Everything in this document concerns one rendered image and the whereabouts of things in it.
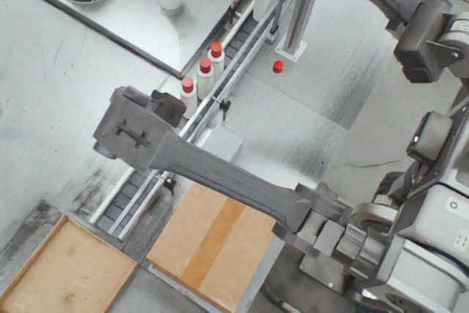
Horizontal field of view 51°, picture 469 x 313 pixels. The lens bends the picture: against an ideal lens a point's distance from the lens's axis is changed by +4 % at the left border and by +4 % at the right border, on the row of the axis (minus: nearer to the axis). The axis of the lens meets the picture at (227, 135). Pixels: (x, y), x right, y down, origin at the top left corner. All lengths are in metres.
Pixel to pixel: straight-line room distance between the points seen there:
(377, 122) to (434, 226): 1.82
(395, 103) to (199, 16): 1.36
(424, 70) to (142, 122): 0.40
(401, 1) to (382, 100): 1.67
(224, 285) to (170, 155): 0.55
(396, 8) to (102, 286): 1.05
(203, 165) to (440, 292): 0.42
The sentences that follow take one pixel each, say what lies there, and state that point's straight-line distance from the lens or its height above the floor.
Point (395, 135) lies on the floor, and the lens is 2.64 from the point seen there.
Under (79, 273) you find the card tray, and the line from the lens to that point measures 1.50.
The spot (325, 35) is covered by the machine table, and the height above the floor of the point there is 0.83.
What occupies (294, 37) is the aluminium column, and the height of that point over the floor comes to 0.92.
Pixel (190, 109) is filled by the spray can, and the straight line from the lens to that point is 1.46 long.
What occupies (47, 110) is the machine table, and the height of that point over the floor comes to 0.83.
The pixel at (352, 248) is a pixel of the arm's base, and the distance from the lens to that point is 0.84.
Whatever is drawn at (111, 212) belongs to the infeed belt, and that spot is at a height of 0.88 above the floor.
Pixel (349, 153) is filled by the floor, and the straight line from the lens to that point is 2.53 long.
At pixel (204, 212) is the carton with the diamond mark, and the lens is 1.19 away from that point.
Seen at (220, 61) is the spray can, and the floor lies 1.04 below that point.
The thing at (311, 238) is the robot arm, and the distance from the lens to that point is 0.85.
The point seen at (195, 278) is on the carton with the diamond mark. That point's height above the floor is 1.12.
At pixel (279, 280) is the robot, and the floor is 0.24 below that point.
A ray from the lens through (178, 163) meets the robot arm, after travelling 0.68.
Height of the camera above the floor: 2.28
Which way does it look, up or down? 68 degrees down
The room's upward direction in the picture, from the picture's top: 7 degrees clockwise
